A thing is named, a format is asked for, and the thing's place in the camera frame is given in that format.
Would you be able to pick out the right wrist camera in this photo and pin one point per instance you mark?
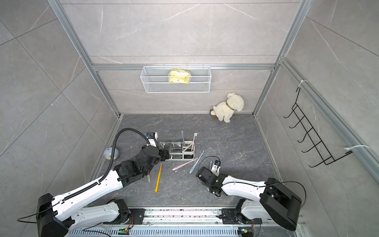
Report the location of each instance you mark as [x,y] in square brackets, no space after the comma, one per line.
[215,169]

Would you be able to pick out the yellow toothbrush pink bristles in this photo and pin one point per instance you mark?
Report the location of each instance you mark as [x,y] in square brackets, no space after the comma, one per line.
[158,178]

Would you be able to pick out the white plush dog toy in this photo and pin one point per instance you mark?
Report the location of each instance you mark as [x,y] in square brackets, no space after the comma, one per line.
[225,110]

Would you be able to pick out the black wall hook rack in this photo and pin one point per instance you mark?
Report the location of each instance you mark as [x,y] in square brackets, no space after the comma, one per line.
[312,135]

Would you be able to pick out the dark grey toothbrush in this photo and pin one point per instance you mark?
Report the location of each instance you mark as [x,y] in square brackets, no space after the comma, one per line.
[183,140]

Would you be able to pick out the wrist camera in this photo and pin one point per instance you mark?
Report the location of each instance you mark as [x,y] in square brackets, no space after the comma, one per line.
[152,138]
[215,169]

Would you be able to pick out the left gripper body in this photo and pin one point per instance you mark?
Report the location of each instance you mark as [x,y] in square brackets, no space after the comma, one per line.
[163,157]

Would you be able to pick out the yellow packet in basket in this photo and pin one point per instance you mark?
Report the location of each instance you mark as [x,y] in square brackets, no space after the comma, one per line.
[179,76]

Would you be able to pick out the white wire wall basket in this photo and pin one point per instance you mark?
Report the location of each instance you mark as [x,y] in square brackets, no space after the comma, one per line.
[165,79]

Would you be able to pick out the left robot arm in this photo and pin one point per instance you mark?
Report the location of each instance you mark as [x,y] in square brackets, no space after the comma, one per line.
[57,215]

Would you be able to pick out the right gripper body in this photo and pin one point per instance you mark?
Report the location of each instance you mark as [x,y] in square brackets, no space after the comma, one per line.
[209,187]

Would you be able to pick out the white toothbrush holder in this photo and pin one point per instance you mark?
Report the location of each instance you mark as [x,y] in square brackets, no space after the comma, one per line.
[179,153]

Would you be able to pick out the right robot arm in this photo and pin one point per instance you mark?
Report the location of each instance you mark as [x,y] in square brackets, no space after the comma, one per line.
[259,200]

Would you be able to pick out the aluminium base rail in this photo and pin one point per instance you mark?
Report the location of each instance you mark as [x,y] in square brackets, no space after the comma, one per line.
[189,222]

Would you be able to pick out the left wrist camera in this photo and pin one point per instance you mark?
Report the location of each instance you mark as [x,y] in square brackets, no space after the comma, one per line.
[152,138]

